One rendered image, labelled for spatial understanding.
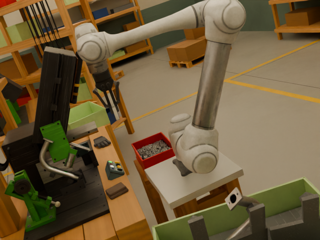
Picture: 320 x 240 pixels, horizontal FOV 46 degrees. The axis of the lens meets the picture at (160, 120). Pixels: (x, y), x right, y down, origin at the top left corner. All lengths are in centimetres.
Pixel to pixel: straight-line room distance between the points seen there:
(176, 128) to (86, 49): 62
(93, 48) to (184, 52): 661
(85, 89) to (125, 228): 338
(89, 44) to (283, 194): 92
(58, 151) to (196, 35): 676
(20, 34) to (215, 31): 401
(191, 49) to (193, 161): 651
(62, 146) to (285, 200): 122
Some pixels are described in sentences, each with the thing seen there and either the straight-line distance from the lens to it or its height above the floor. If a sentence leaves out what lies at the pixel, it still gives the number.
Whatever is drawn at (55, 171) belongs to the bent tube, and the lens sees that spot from 213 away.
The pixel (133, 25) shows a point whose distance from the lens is 1103.
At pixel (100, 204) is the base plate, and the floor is 90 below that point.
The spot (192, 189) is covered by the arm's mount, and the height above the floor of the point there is 88.
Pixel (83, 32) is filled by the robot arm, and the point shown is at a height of 170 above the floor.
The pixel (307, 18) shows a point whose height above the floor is 39.
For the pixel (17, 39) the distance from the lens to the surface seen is 534.
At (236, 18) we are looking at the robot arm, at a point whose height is 158.
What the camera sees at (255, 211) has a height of 113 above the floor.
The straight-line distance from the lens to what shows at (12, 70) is 569.
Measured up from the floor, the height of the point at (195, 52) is 26.
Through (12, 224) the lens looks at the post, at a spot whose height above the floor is 93.
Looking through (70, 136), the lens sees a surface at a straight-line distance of 228.
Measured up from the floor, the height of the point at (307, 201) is 113.
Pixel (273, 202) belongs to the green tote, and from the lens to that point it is 153.
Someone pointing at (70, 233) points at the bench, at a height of 88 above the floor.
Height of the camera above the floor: 178
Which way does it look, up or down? 19 degrees down
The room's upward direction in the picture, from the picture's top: 18 degrees counter-clockwise
